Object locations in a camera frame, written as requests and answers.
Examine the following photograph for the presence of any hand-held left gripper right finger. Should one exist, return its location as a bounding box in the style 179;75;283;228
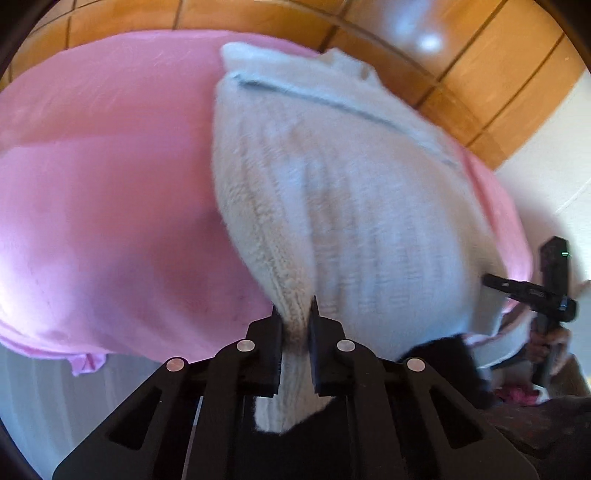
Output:
307;295;539;480

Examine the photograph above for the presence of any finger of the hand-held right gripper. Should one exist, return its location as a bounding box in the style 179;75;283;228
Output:
482;273;546;306

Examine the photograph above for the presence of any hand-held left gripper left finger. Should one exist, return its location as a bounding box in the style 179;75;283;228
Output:
52;305;284;480

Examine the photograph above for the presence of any white knit sweater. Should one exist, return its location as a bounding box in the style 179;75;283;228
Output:
210;41;513;437

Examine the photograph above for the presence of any person's right hand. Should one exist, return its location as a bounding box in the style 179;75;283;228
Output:
526;322;574;376

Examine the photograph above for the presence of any small pink cloth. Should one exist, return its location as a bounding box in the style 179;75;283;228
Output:
495;385;540;406

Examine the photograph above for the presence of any dark patterned clothing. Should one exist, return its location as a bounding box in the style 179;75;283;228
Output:
401;335;591;480

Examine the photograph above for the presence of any wooden wardrobe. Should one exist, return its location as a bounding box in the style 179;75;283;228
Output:
14;0;579;172

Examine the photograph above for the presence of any white bed sheet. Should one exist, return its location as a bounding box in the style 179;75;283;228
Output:
0;344;185;477

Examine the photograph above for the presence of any pink blanket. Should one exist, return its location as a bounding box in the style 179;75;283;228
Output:
0;31;534;377

